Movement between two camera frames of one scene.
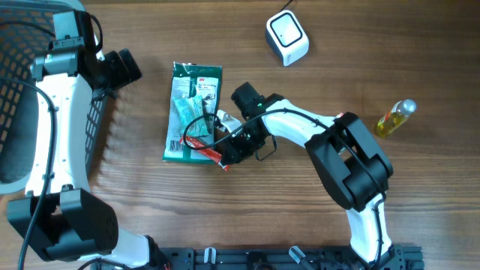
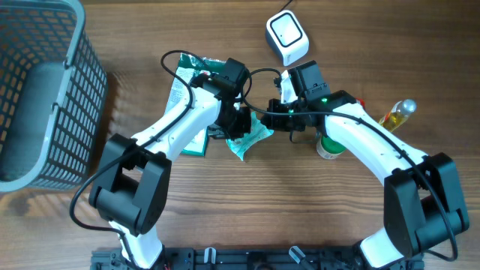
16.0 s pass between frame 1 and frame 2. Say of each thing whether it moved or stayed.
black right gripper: moved
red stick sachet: moved
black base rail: stayed
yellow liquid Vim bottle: stayed
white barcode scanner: stayed
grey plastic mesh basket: stayed
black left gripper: moved
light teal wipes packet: moved
